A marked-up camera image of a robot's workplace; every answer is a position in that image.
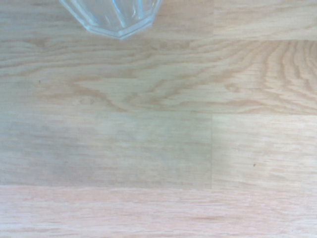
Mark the clear faceted drinking glass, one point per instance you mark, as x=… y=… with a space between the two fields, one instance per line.
x=109 y=17

